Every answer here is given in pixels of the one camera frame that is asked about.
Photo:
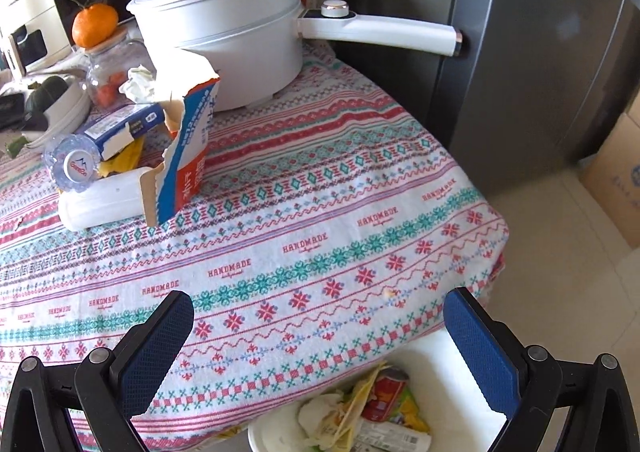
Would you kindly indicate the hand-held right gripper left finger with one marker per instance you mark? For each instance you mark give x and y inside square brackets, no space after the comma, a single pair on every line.
[150,357]

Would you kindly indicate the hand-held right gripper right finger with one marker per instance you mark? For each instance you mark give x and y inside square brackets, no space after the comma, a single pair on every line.
[480,357]

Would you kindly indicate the white plastic bin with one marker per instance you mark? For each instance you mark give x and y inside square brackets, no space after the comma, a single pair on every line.
[435,357]

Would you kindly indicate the green snack bag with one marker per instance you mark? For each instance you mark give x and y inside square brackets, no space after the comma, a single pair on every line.
[412,412]

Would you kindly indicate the red drink can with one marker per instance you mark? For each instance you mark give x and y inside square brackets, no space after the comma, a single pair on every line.
[385,394]

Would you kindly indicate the white printed packet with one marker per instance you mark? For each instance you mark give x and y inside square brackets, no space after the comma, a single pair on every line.
[395,437]

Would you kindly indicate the cream paper wrapper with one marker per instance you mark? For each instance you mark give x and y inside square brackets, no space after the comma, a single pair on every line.
[350,419]

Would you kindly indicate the large white tissue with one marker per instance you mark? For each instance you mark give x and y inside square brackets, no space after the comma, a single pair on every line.
[320,414]

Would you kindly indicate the yellow wrapper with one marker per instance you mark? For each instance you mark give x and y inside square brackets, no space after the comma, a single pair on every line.
[122,159]

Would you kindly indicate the torn paper carton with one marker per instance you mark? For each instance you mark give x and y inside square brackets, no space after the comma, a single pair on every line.
[190,142]

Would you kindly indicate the blue paper box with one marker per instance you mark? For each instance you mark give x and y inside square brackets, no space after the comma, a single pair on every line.
[125,124]

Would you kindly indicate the small white tissue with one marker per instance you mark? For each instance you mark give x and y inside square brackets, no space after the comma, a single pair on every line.
[140,82]

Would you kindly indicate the striped patterned tablecloth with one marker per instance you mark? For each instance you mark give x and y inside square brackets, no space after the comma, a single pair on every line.
[325,232]

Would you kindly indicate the large cardboard box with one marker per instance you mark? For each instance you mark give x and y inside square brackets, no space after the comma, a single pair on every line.
[617,182]

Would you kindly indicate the small green vegetable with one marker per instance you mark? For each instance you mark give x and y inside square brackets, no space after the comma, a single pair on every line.
[16,146]

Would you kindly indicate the white bowl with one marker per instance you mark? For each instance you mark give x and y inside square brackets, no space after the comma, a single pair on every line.
[70,112]

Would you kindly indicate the green squash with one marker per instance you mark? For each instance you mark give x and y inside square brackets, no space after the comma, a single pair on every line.
[47,92]

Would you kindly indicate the glass jar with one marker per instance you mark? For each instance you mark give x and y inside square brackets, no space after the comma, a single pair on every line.
[107,72]

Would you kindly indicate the grey refrigerator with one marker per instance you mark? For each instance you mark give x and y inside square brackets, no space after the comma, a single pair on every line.
[500,57]

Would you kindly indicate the white electric pot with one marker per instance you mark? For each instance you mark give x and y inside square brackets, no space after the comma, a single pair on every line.
[225,32]

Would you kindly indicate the orange mandarin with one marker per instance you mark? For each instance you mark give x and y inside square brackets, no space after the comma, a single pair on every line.
[95,24]

